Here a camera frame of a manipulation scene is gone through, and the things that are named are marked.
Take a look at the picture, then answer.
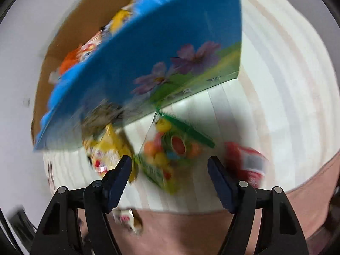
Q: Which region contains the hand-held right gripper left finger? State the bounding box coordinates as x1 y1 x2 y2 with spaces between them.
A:
32 155 133 255

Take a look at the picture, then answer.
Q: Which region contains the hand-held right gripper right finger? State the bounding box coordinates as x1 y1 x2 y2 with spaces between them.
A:
208 156 309 255

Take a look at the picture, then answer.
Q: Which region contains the green colourful candy bag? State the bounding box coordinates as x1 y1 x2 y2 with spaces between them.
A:
133 108 216 196

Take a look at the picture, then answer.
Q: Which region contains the orange snack packet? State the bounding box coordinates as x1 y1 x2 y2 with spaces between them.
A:
58 48 83 75

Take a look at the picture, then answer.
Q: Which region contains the blue printed cardboard box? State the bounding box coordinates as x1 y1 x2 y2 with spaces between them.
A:
30 0 243 152

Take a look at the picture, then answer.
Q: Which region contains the red strawberry snack packet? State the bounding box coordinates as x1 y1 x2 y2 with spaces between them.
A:
224 141 269 190

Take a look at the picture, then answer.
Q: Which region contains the yellow cartoon snack packet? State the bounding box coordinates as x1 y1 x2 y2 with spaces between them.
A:
82 123 139 184

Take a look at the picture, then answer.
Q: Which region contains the red square snack packet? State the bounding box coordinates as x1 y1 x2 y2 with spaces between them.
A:
112 208 144 236

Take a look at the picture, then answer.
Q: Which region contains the striped pink cat blanket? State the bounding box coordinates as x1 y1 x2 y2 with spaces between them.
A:
42 0 338 255

